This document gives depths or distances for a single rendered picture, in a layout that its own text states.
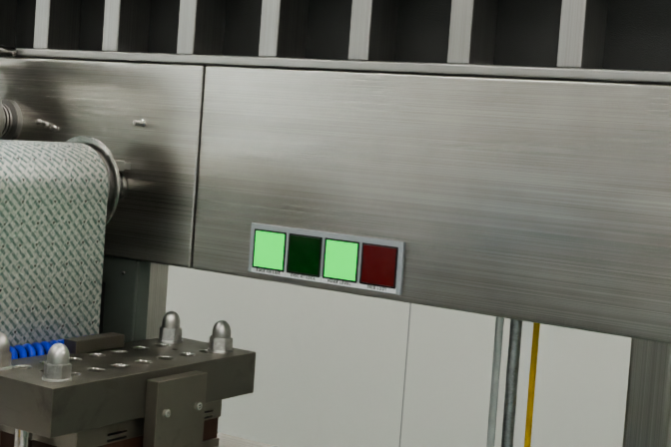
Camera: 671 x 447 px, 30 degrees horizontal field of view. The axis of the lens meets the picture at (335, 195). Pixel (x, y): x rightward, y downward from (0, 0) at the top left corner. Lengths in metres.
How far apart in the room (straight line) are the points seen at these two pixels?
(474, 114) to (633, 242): 0.26
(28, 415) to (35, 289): 0.25
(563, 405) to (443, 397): 0.43
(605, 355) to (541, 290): 2.50
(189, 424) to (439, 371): 2.66
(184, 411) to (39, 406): 0.23
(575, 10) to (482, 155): 0.21
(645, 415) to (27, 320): 0.83
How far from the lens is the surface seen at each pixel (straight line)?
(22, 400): 1.58
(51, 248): 1.77
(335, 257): 1.69
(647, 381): 1.69
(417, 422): 4.38
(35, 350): 1.75
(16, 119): 2.09
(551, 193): 1.55
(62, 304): 1.80
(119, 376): 1.62
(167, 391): 1.66
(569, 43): 1.56
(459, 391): 4.28
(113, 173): 1.85
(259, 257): 1.77
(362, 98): 1.68
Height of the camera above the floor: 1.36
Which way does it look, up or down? 3 degrees down
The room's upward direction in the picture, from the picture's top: 4 degrees clockwise
